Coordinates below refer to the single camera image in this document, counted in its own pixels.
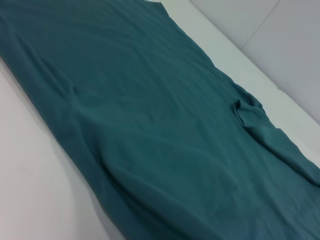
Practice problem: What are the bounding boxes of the blue shirt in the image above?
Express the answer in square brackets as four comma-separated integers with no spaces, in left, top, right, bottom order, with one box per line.
[0,0,320,240]

